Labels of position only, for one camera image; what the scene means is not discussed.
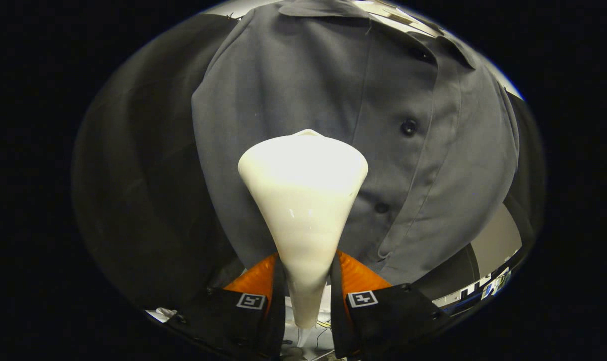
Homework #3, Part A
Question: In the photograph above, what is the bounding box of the beige cabinet with grey top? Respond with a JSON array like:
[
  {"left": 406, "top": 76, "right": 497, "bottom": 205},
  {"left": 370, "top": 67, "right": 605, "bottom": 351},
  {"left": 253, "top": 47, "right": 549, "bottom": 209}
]
[{"left": 471, "top": 203, "right": 523, "bottom": 281}]

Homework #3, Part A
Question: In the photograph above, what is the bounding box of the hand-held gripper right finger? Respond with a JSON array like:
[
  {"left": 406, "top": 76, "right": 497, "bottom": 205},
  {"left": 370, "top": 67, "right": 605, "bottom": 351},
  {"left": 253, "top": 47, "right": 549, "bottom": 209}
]
[{"left": 331, "top": 249, "right": 452, "bottom": 359}]

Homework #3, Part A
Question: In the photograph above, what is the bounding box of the white garment steamer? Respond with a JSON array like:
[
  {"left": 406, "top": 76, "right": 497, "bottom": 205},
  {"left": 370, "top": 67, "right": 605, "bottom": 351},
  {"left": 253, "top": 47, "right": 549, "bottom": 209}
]
[{"left": 237, "top": 129, "right": 369, "bottom": 330}]

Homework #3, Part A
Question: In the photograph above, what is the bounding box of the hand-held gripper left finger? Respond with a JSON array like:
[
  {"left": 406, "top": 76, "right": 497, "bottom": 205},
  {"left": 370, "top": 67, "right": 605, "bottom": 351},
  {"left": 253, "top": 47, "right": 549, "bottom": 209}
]
[{"left": 165, "top": 252, "right": 287, "bottom": 360}]

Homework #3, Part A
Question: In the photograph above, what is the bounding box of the grey button shirt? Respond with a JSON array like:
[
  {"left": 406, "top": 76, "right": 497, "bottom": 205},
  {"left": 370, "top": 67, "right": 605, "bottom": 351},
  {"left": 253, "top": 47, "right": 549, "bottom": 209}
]
[{"left": 191, "top": 0, "right": 520, "bottom": 286}]

